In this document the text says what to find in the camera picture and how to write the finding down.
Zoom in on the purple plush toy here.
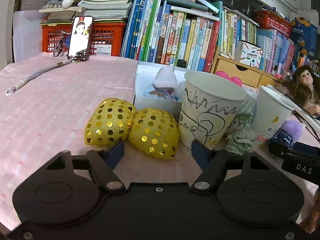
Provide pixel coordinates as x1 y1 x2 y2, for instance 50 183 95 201
280 120 303 142

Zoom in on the dark blue patterned cloth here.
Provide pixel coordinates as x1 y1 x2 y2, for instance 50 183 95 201
268 130 295 147

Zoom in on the green checkered cloth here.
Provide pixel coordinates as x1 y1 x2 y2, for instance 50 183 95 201
225 99 257 155

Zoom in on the yellow sequin bow plush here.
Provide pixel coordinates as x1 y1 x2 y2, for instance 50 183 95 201
84 98 180 160

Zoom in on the pink bow plush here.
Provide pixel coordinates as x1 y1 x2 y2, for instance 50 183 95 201
215 70 242 87

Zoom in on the white cloth hat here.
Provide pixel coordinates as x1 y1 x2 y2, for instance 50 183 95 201
149 66 177 99

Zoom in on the white paper cup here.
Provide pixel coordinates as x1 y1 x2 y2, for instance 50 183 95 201
252 86 294 148

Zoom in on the doodled paper cup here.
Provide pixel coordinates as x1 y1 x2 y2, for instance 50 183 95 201
178 70 247 153

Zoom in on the brown haired doll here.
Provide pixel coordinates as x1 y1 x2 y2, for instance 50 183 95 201
276 65 319 116

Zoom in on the pink tablecloth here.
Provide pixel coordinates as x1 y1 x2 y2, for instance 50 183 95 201
0 52 320 230

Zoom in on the wooden drawer organizer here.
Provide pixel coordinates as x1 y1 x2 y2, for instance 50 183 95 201
210 55 281 88

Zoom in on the white cardboard box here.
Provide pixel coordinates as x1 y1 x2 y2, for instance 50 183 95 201
133 61 189 120

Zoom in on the white boxed card set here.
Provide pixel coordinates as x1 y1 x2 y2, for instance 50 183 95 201
234 41 263 68

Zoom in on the smartphone on stand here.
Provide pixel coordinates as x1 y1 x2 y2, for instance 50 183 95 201
68 16 93 61

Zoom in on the blue cardboard box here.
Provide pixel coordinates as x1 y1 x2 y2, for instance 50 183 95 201
290 17 318 60

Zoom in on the red plastic crate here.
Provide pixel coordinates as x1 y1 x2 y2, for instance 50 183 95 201
41 21 126 56

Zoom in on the row of children books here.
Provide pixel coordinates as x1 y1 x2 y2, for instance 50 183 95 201
120 0 320 75

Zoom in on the red basket on books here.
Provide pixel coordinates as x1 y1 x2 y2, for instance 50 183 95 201
254 10 293 38

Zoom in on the stack of paper books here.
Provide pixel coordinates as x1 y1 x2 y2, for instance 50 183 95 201
39 0 133 21

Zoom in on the white pvc pipe frame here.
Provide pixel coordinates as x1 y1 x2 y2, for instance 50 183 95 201
266 85 320 137

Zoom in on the grey lanyard strap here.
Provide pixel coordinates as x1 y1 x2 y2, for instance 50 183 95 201
4 59 75 97

